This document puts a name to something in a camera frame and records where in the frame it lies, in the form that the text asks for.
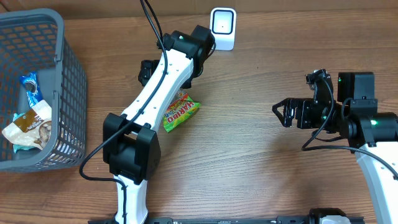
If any beige brown cookie bag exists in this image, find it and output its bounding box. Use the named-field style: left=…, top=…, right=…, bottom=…
left=2, top=100, right=52, bottom=150

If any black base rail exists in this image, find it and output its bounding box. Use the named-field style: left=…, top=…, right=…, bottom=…
left=88, top=207, right=366, bottom=224

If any green Haribo gummy bag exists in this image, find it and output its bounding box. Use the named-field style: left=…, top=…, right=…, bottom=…
left=163, top=89, right=201, bottom=133

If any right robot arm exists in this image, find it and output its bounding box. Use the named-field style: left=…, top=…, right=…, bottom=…
left=272, top=69, right=397, bottom=223

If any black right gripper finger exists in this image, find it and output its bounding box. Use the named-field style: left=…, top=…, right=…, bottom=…
left=272, top=98, right=295, bottom=108
left=272, top=106, right=293, bottom=127

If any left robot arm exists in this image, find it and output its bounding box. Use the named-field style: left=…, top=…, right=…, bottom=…
left=103, top=26, right=215, bottom=223

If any blue Oreo cookie packet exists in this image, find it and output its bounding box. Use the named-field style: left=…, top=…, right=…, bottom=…
left=19, top=72, right=43, bottom=108

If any white barcode scanner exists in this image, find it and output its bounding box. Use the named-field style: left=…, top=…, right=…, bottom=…
left=210, top=7, right=237, bottom=51

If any grey plastic shopping basket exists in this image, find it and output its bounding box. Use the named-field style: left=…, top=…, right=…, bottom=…
left=1, top=9, right=88, bottom=173

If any light teal snack packet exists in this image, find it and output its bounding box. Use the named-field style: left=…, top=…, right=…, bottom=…
left=12, top=113, right=32, bottom=153

